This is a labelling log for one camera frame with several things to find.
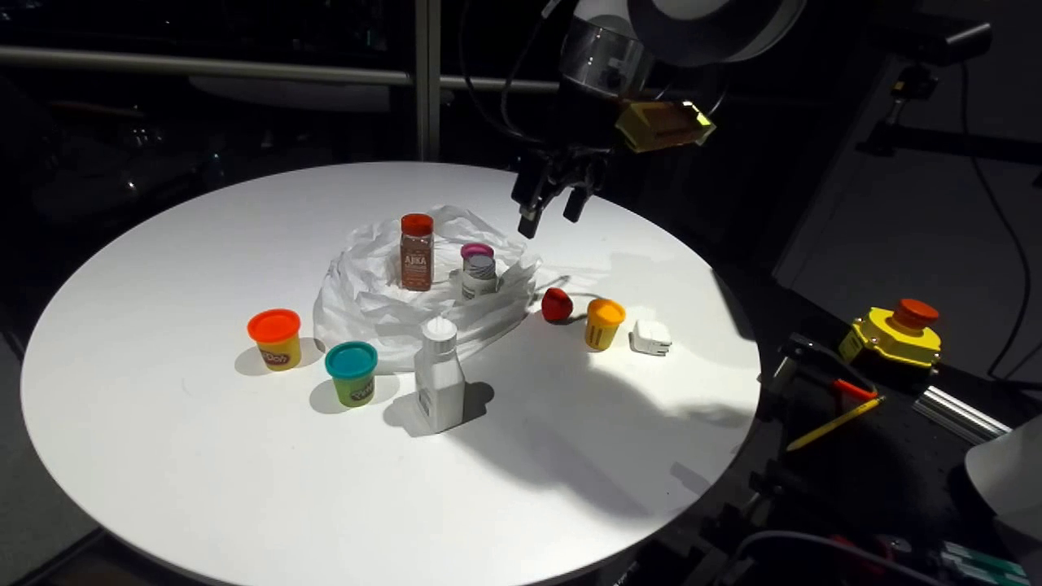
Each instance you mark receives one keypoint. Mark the orange lid yellow cup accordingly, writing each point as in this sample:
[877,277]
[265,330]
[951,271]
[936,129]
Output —
[276,328]

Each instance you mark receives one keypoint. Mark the grey window post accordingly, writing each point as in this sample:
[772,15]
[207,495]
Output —
[428,75]

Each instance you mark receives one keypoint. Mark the grey horizontal window rail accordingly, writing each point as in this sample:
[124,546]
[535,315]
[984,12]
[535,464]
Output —
[215,67]

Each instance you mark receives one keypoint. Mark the crumpled clear plastic bag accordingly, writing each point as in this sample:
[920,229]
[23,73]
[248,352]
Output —
[363,293]

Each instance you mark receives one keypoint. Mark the white square bottle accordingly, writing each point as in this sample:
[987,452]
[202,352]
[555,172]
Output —
[440,379]

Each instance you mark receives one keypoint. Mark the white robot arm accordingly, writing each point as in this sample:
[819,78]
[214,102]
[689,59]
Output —
[695,28]

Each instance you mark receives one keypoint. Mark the small white box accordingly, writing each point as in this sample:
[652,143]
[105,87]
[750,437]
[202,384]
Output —
[648,339]

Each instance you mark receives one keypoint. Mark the silver lid white jar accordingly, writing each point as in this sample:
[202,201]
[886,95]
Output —
[476,280]

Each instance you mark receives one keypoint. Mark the black camera stand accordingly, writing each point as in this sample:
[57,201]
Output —
[923,67]

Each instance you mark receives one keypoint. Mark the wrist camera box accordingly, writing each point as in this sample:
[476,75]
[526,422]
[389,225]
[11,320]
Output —
[666,123]

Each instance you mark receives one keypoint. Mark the yellow emergency stop button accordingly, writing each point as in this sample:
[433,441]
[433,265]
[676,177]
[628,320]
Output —
[893,333]

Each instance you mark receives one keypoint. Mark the teal lid cup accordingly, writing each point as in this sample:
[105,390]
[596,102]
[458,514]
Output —
[354,359]

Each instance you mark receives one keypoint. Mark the yellow pencil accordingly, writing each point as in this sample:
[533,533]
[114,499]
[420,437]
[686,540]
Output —
[835,424]

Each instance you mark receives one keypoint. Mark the teal tool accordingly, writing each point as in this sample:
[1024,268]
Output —
[983,560]

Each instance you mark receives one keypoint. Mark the red lid spice bottle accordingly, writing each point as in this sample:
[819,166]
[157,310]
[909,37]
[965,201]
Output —
[417,255]

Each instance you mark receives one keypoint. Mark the silver aluminium bar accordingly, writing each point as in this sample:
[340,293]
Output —
[962,410]

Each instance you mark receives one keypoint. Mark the white rounded object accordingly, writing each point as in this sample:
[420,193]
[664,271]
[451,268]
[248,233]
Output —
[1012,476]

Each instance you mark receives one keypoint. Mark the small red lid cup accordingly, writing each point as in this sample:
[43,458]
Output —
[555,306]

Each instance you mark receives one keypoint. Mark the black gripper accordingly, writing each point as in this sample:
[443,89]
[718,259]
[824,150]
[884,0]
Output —
[558,172]

